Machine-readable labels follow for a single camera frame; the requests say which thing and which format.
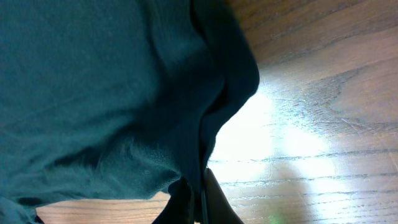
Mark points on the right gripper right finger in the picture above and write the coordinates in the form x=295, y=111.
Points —
x=215, y=206

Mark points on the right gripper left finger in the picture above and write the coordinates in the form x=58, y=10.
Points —
x=179, y=208

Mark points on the dark navy t-shirt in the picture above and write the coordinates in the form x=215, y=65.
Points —
x=114, y=100

